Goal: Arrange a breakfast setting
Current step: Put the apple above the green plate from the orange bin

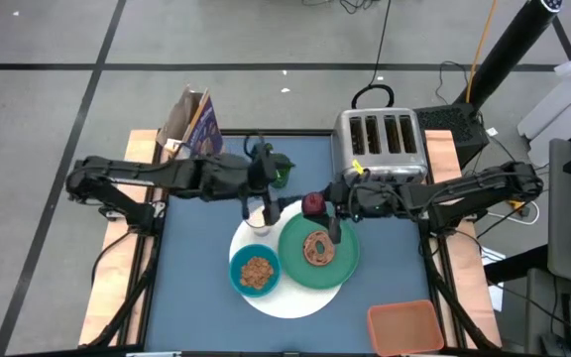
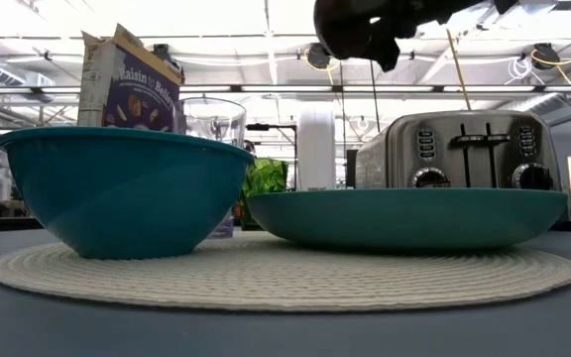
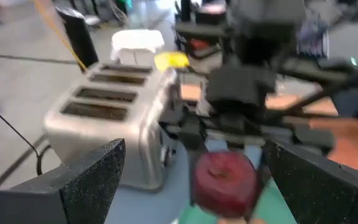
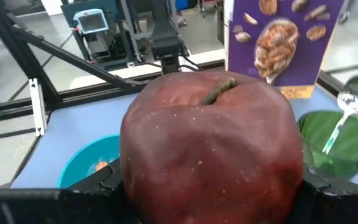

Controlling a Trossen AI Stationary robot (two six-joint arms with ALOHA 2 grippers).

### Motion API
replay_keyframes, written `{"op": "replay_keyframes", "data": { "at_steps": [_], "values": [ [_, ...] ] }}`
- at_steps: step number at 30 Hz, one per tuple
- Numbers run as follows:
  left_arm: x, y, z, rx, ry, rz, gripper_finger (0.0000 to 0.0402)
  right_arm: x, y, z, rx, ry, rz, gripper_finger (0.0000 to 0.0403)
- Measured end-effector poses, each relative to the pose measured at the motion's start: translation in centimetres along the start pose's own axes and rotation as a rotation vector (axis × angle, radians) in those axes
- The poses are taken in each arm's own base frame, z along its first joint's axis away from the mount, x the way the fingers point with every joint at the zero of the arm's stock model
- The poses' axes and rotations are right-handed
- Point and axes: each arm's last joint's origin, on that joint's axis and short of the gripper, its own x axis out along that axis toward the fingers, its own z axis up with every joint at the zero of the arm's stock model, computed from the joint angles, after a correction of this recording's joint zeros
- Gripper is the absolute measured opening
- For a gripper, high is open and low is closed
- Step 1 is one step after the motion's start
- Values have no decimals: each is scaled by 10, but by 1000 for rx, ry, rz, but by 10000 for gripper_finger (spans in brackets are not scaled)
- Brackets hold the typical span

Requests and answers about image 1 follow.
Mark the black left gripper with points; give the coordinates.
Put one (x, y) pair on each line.
(231, 176)

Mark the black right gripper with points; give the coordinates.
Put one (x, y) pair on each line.
(370, 201)

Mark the red apple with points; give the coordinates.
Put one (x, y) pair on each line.
(313, 204)

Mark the brown raisin bagel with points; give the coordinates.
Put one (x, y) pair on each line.
(310, 253)

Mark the green patterned bottle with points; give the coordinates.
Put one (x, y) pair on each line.
(284, 166)

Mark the teal plastic bowl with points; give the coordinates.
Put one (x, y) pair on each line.
(236, 277)

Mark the purple yellow cereal box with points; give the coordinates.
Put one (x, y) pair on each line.
(206, 134)

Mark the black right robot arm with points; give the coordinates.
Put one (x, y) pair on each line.
(484, 188)

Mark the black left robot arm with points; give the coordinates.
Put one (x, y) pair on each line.
(132, 171)

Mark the clear drinking glass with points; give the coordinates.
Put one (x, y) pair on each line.
(261, 230)

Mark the green round plate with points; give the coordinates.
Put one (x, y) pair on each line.
(345, 253)

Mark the brown cereal flakes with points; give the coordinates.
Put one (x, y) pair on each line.
(257, 273)

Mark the white round woven placemat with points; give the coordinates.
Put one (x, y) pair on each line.
(290, 305)

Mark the silver four-slot toaster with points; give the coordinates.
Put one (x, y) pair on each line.
(380, 134)

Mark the orange plastic bin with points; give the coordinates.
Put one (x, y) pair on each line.
(404, 329)

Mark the black perforated box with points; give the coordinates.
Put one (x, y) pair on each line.
(451, 129)

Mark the white paper sheet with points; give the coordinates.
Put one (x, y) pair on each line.
(493, 255)

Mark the black round pole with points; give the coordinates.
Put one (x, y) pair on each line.
(508, 49)

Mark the white bulky object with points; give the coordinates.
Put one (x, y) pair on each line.
(563, 114)

